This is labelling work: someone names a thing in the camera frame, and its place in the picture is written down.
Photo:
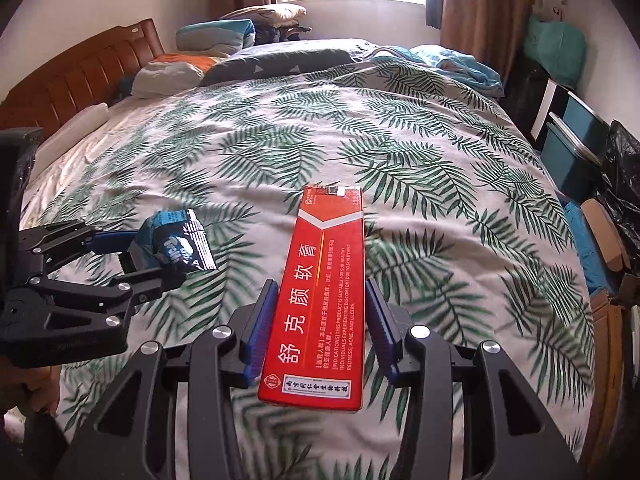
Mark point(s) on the person's left hand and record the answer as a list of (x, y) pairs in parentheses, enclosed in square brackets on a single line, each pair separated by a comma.
[(42, 387)]

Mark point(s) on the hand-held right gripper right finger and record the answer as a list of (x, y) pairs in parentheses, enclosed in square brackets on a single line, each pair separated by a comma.
[(380, 332)]

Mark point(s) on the blue snack packet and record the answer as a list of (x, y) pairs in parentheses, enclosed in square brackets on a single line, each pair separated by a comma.
[(170, 240)]

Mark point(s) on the long red box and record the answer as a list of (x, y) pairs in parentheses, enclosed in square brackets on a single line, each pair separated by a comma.
[(315, 300)]

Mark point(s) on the wooden footboard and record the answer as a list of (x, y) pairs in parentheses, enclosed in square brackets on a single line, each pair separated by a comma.
[(607, 375)]

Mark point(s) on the light blue blanket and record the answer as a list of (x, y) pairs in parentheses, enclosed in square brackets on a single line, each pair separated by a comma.
[(450, 65)]

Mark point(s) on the black trash bag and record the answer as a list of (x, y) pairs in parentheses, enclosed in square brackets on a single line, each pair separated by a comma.
[(622, 185)]

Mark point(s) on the cardboard box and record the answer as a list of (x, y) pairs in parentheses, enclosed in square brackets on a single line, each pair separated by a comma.
[(605, 235)]

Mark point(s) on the pile of dark clothes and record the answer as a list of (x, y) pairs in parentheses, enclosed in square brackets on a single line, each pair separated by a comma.
[(282, 35)]

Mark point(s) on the teal bag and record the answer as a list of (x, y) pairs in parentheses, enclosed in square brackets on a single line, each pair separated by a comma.
[(555, 50)]

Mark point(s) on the white orange pillow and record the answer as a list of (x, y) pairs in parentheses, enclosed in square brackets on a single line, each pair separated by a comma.
[(165, 77)]

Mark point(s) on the beige pillow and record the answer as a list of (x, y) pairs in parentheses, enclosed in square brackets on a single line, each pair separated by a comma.
[(275, 12)]

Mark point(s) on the white bolster pillow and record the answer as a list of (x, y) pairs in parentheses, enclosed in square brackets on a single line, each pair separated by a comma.
[(75, 130)]

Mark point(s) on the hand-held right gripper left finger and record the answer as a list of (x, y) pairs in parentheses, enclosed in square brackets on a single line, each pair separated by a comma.
[(262, 332)]

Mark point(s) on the folded teal grey blanket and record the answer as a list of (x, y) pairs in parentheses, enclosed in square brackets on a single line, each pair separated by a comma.
[(215, 35)]

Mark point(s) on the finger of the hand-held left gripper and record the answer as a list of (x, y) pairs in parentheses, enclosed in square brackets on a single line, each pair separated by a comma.
[(115, 240), (160, 278)]

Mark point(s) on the leaf print bedsheet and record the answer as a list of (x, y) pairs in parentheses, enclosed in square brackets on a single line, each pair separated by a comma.
[(250, 150)]

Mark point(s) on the blue storage box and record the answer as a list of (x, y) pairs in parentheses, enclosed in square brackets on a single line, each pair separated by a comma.
[(570, 160)]

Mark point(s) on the wooden headboard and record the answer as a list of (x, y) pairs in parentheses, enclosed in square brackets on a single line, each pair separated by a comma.
[(75, 75)]

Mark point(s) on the white board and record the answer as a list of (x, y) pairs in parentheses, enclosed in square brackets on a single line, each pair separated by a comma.
[(547, 110)]

